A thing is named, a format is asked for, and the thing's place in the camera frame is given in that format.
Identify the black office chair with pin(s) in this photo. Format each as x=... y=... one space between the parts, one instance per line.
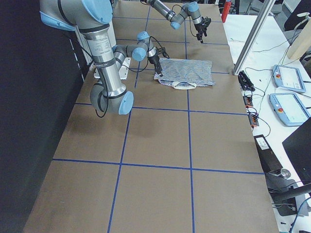
x=293 y=20

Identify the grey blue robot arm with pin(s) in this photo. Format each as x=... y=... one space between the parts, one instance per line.
x=92 y=18
x=187 y=10

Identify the black box with label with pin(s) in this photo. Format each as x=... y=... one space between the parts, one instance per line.
x=269 y=161

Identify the lower blue teach pendant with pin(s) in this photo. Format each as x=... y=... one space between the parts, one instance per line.
x=289 y=108

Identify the upper orange black connector box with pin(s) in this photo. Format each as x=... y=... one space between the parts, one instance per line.
x=248 y=101

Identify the wooden board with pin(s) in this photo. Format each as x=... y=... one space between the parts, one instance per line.
x=303 y=41

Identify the blue teach pendant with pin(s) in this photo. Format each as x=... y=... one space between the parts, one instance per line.
x=289 y=78
x=289 y=108

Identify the lower orange black connector box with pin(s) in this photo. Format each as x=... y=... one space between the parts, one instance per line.
x=253 y=119

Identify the aluminium frame post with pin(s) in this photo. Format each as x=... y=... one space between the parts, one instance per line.
x=259 y=22

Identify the upper blue teach pendant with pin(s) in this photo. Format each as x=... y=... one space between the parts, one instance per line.
x=289 y=78

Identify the navy white striped polo shirt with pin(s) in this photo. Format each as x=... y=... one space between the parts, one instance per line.
x=185 y=74

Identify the black monitor on arm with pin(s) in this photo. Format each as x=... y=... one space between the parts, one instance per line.
x=286 y=194

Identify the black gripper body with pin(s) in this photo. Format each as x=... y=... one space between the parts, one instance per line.
x=154 y=60
x=198 y=25

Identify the orange black connector box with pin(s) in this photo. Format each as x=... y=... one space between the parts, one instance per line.
x=248 y=101
x=253 y=119

